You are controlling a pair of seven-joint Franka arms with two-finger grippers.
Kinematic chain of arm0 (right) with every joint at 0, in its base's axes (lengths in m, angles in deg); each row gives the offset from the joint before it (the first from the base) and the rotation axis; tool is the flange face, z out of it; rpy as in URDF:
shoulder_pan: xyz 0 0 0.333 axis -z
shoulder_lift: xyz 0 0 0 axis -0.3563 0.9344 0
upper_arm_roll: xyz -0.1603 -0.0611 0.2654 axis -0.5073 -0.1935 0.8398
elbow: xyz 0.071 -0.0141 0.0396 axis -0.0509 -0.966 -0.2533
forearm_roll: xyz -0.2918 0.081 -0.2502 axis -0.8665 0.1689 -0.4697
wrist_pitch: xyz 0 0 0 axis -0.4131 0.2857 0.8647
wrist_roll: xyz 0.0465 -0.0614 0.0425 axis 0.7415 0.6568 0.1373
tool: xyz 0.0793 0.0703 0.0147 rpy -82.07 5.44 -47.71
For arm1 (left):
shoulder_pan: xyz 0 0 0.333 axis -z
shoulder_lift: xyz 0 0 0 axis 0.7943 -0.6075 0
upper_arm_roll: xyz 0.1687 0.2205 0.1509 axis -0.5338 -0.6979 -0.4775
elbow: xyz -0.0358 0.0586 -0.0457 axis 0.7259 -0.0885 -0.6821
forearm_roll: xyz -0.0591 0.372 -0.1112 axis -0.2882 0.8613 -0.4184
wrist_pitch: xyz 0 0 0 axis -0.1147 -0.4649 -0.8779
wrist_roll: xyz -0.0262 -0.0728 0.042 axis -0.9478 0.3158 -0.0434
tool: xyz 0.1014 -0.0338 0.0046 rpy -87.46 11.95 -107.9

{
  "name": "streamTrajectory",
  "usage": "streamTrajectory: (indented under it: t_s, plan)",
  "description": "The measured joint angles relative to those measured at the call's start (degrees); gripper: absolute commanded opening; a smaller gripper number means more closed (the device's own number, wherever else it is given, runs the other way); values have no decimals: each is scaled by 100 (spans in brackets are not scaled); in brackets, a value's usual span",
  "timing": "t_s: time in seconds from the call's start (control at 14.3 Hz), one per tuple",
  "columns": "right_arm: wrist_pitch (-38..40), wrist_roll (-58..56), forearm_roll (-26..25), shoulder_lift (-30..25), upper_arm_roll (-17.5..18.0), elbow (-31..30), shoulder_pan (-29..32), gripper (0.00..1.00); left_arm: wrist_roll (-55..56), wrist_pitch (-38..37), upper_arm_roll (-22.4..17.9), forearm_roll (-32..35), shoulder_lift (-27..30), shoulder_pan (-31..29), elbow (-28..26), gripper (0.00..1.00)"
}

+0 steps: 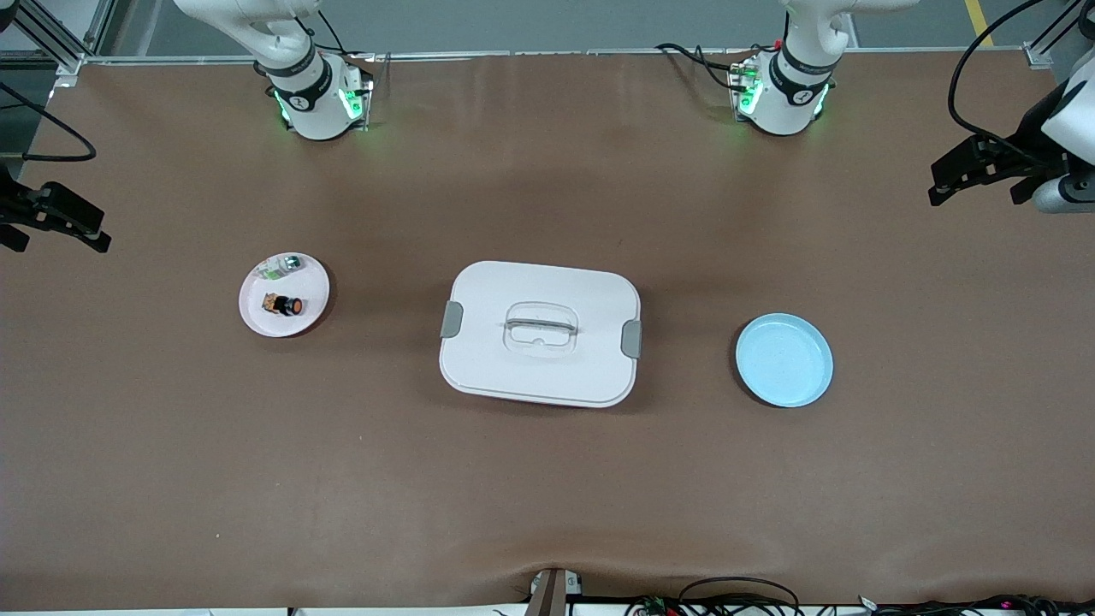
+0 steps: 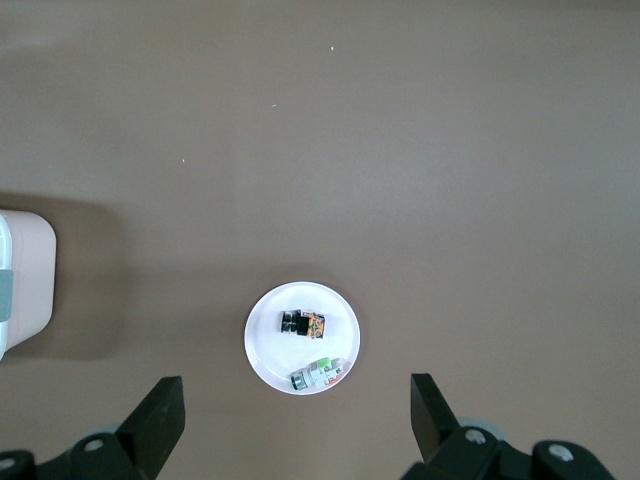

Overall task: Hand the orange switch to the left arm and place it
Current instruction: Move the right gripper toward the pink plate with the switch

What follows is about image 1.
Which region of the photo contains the white lidded storage box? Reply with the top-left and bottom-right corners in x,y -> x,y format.
439,260 -> 642,409

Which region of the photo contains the pale pink round plate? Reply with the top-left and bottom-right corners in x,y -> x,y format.
238,252 -> 331,339

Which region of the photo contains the light blue round plate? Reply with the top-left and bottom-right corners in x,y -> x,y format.
736,312 -> 835,409

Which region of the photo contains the brown table cover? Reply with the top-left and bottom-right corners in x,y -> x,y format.
0,51 -> 1095,613

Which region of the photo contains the aluminium frame corner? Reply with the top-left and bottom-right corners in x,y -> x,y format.
0,0 -> 116,80
1022,0 -> 1095,69

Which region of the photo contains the black base cable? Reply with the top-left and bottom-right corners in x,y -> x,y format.
656,43 -> 754,91

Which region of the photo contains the black cable bundle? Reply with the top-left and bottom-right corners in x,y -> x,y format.
855,593 -> 1095,616

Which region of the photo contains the aluminium table edge rail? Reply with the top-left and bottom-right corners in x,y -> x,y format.
81,47 -> 1032,68

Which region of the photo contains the black looped cable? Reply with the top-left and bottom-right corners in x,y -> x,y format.
678,577 -> 801,616

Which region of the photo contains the grey metal bracket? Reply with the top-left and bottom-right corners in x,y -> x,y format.
526,567 -> 584,616

